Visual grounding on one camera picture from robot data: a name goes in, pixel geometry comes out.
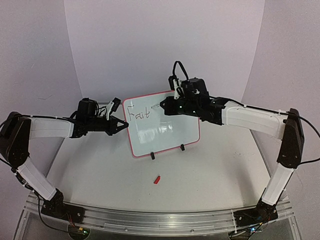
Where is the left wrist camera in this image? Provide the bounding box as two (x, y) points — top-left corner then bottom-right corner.
(105, 97), (121, 121)

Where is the red marker cap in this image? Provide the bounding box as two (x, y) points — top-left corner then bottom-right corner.
(153, 175), (161, 185)

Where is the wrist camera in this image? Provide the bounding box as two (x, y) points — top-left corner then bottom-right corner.
(168, 60), (189, 100)
(105, 97), (121, 121)

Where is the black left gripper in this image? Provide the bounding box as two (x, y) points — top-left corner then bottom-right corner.
(86, 115), (129, 136)

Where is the whiteboard marker pen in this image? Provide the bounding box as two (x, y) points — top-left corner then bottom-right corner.
(151, 104), (161, 109)

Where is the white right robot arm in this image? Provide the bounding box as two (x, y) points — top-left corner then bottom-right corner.
(159, 76), (305, 206)

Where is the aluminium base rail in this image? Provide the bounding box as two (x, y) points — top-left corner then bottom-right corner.
(14, 194), (301, 240)

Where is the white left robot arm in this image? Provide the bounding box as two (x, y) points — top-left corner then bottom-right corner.
(0, 98), (129, 218)

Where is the pink framed whiteboard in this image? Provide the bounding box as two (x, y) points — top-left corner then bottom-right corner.
(122, 90), (201, 158)

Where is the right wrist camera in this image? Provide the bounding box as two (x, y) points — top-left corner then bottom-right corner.
(168, 60), (189, 100)

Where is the wire whiteboard stand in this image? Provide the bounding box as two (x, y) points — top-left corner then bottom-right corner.
(149, 144), (185, 161)

